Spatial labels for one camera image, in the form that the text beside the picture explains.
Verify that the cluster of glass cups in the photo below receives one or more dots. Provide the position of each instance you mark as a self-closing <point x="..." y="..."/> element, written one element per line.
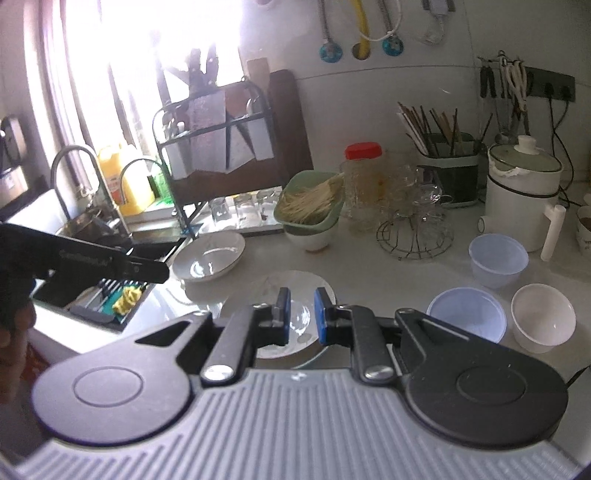
<point x="415" y="189"/>

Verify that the white ceramic bowl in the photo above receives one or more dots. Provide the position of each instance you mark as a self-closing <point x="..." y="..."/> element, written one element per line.
<point x="545" y="318"/>

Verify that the yellow detergent bottle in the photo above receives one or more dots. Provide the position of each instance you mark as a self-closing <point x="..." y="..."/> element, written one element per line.
<point x="131" y="184"/>

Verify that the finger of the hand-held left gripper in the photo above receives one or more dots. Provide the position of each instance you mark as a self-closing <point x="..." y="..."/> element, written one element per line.
<point x="150" y="271"/>

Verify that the white electric cooking pot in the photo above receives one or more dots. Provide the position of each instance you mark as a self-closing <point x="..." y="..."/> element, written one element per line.
<point x="512" y="203"/>

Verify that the floral bowl with brown paste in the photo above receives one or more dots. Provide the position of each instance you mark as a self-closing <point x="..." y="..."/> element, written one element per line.
<point x="585" y="228"/>

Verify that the green strainer basket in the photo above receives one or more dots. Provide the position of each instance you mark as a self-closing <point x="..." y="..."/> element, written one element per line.
<point x="300" y="221"/>

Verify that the small steel faucet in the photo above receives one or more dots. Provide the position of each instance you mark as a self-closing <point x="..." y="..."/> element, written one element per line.
<point x="138" y="161"/>

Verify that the green bottle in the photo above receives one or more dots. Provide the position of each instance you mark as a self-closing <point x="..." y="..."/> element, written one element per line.
<point x="161" y="182"/>

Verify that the glass jar with red lid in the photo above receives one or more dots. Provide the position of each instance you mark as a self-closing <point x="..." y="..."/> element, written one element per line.
<point x="362" y="184"/>

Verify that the black wall appliance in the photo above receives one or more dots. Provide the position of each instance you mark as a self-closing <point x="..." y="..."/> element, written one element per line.
<point x="10" y="152"/>

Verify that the bunch of chopsticks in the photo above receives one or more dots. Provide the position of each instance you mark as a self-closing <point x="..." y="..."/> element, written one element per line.
<point x="434" y="124"/>

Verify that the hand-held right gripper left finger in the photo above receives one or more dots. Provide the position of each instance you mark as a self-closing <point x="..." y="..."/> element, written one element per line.
<point x="286" y="321"/>

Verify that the black sink drain rack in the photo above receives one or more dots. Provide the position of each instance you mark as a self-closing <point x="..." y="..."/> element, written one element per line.
<point x="92" y="302"/>

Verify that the black dish rack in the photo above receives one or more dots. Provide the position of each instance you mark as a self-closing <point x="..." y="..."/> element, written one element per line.
<point x="217" y="138"/>

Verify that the black power strip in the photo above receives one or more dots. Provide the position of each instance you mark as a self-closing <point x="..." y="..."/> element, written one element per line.
<point x="554" y="85"/>

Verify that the tall steel faucet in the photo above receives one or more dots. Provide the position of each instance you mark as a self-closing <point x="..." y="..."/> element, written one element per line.
<point x="74" y="154"/>

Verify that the steel pot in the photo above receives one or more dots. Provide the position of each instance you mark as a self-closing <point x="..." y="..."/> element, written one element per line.
<point x="92" y="226"/>

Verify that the white shallow bowl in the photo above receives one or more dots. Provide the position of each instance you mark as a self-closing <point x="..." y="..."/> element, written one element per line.
<point x="207" y="258"/>

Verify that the clear drinking glass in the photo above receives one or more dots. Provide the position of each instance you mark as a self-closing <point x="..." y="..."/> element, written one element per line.
<point x="243" y="205"/>
<point x="267" y="203"/>
<point x="218" y="207"/>

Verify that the kitchen sink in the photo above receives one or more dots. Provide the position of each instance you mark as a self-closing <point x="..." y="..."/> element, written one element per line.
<point x="60" y="293"/>

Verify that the person's left hand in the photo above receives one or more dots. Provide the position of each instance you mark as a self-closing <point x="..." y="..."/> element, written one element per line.
<point x="16" y="332"/>

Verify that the hanging kitchen utensils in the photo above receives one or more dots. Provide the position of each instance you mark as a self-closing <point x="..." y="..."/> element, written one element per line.
<point x="505" y="87"/>

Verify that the bundle of dried noodles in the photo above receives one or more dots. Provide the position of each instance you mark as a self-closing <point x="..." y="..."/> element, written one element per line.
<point x="304" y="201"/>

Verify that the pale blue plastic bowl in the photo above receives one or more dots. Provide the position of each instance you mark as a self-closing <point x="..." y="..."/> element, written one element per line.
<point x="464" y="316"/>
<point x="498" y="261"/>

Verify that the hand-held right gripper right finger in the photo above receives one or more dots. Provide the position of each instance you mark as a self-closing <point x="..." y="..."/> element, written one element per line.
<point x="320" y="321"/>

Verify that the yellow sponge cloth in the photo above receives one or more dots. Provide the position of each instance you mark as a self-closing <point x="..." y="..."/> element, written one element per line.
<point x="128" y="300"/>

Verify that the brown cutting board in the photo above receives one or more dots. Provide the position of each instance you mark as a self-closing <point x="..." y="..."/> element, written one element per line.
<point x="291" y="134"/>

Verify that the white plate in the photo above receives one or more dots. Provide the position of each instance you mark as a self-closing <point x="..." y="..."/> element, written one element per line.
<point x="265" y="288"/>

